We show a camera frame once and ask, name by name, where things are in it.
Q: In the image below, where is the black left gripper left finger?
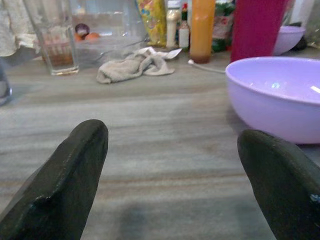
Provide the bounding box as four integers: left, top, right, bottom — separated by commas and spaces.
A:
0, 119, 109, 240

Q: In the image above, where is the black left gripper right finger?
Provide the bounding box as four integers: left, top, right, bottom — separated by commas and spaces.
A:
236, 128, 320, 240

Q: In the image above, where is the large lilac plastic bowl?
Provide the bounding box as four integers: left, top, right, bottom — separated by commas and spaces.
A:
225, 56, 320, 145

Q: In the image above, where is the clear glass object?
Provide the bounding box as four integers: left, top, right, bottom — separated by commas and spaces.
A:
0, 59, 13, 106

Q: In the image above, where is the crumpled grey cloth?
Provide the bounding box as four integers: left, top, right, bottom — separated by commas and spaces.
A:
96, 46, 176, 84

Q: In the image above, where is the small lilac plastic bowl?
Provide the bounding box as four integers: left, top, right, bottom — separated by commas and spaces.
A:
272, 25, 307, 57

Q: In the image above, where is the tall clear drinking glass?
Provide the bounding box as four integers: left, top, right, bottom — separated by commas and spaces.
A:
22, 0, 80, 76

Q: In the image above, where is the clear plastic food container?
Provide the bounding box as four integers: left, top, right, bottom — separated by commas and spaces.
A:
67, 0, 148, 68

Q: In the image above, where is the red onion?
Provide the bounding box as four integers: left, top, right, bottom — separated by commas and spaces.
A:
74, 23, 91, 36

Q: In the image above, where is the crimson plastic cup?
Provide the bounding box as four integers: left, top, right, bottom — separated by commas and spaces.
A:
230, 0, 289, 63

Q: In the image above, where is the beige patterned cloth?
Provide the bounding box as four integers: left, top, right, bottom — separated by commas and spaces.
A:
0, 0, 42, 58

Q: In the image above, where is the white paper slip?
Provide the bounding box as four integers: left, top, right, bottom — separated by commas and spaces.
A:
163, 48, 183, 61

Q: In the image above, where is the green red snack bag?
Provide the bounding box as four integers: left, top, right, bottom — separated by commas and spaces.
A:
211, 0, 236, 53

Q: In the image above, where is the orange sauce bottle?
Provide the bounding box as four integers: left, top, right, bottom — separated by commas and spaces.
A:
189, 0, 216, 64

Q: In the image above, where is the small red-capped hot sauce bottle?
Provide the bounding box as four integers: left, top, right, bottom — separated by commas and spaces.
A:
178, 2, 190, 49

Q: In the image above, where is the yellow colourful snack bag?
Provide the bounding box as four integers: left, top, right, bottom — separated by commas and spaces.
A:
136, 0, 168, 47

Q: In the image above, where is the white spice shaker bottle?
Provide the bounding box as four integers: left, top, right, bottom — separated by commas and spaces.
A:
165, 0, 182, 49

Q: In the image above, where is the white cable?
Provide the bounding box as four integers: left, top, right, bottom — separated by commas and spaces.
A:
187, 59, 227, 75

